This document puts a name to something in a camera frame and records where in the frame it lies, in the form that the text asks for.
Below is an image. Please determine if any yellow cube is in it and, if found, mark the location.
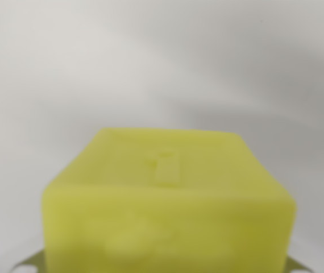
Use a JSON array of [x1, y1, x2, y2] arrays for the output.
[[40, 126, 297, 273]]

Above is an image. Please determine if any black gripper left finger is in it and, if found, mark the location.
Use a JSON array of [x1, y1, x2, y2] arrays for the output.
[[10, 248, 46, 273]]

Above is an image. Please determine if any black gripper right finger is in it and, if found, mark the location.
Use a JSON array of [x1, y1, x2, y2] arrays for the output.
[[288, 254, 314, 273]]

